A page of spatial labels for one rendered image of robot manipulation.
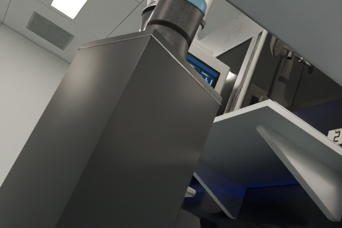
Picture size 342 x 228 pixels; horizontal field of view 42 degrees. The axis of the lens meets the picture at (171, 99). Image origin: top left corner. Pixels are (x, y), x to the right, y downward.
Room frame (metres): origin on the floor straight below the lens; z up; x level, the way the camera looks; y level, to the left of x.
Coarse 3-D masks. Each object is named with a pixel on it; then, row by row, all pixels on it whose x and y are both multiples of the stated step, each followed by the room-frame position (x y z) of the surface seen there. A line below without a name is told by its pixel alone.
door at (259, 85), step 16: (256, 64) 1.94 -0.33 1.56; (272, 64) 1.80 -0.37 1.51; (288, 64) 1.68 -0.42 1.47; (304, 64) 1.57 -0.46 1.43; (256, 80) 1.88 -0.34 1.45; (272, 80) 1.76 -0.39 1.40; (288, 80) 1.64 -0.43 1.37; (256, 96) 1.84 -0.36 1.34; (272, 96) 1.72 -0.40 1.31; (288, 96) 1.61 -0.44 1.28
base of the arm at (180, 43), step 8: (152, 24) 0.88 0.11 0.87; (160, 24) 0.86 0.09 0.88; (168, 24) 0.86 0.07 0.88; (160, 32) 0.86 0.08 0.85; (168, 32) 0.86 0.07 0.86; (176, 32) 0.86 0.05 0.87; (184, 32) 0.87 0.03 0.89; (168, 40) 0.85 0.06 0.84; (176, 40) 0.86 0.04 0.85; (184, 40) 0.88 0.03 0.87; (176, 48) 0.86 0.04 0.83; (184, 48) 0.88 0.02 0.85; (184, 56) 0.88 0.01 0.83
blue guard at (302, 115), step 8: (320, 104) 1.40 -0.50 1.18; (328, 104) 1.36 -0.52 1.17; (336, 104) 1.32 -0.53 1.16; (296, 112) 1.51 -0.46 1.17; (304, 112) 1.47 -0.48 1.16; (312, 112) 1.43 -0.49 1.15; (320, 112) 1.39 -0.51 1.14; (328, 112) 1.35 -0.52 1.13; (336, 112) 1.31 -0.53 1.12; (304, 120) 1.46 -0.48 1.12; (312, 120) 1.42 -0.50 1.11; (320, 120) 1.38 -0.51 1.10; (328, 120) 1.34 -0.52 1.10; (336, 120) 1.30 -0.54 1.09; (320, 128) 1.37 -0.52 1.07; (328, 128) 1.33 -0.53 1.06; (336, 128) 1.30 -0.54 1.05
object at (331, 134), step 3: (336, 129) 1.29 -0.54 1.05; (339, 129) 1.28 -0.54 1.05; (330, 132) 1.31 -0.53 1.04; (333, 132) 1.30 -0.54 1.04; (330, 135) 1.31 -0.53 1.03; (333, 135) 1.30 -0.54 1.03; (336, 135) 1.28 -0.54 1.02; (339, 135) 1.27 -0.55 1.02; (330, 138) 1.31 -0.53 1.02; (333, 138) 1.29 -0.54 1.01; (336, 138) 1.28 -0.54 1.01; (339, 138) 1.27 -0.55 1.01; (339, 141) 1.27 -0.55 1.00
